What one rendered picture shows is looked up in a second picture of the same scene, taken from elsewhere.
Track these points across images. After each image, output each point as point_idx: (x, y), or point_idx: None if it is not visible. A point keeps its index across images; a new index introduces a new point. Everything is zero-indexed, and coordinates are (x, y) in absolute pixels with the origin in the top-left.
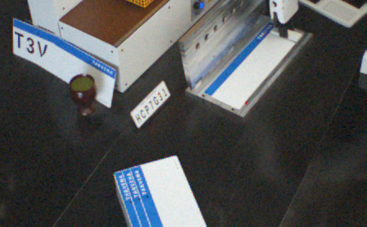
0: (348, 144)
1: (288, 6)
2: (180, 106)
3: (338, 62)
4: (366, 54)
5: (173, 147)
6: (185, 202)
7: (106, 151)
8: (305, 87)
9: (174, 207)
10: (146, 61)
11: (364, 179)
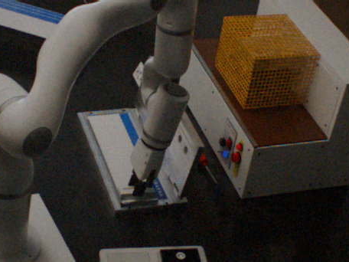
0: None
1: (138, 153)
2: (131, 104)
3: (66, 208)
4: (37, 197)
5: (97, 80)
6: (33, 29)
7: (132, 59)
8: (66, 169)
9: (35, 24)
10: (191, 101)
11: None
